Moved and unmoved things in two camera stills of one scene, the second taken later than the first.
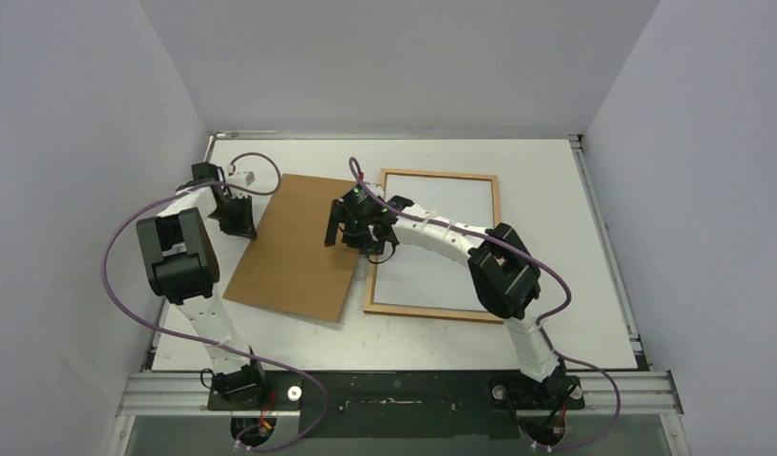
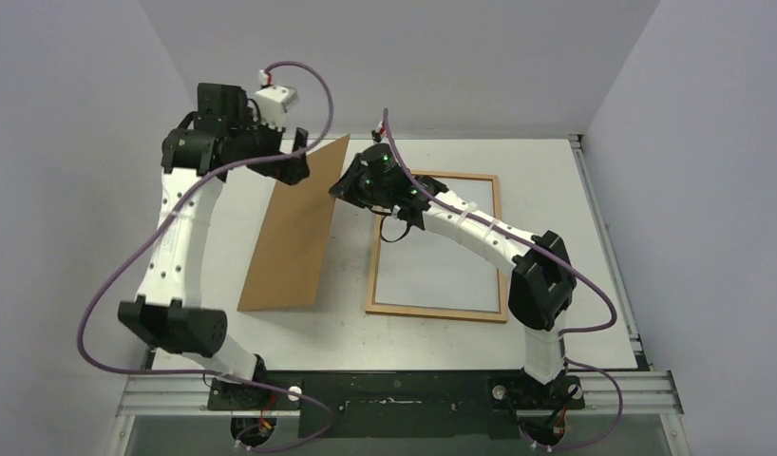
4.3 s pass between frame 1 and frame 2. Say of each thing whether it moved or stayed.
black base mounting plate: stayed
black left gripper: moved
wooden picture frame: stayed
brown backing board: moved
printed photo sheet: stayed
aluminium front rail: stayed
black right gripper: moved
